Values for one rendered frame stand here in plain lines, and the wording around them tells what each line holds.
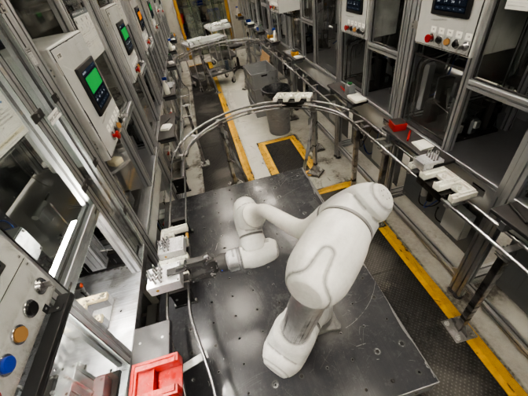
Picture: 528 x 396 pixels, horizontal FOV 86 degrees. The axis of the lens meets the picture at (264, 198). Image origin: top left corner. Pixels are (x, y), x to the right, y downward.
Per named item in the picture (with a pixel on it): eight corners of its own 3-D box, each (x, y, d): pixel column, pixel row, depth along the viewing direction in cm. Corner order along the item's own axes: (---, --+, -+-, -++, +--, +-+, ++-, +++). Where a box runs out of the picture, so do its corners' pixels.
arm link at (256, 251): (244, 271, 119) (237, 240, 123) (280, 261, 121) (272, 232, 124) (243, 269, 109) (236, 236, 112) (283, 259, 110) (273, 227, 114)
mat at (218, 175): (258, 187, 317) (258, 186, 317) (206, 200, 312) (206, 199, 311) (210, 61, 763) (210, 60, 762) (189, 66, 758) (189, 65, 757)
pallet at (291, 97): (273, 107, 283) (273, 97, 276) (277, 101, 293) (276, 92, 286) (309, 107, 271) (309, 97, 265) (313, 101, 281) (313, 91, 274)
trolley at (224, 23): (242, 66, 686) (233, 20, 624) (219, 72, 675) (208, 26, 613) (232, 59, 749) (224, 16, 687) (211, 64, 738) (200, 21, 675)
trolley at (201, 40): (201, 93, 578) (186, 41, 516) (192, 87, 617) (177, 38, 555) (239, 81, 606) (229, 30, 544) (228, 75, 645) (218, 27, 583)
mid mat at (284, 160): (321, 173, 321) (321, 172, 320) (275, 185, 316) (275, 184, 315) (294, 134, 397) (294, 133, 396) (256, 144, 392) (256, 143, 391)
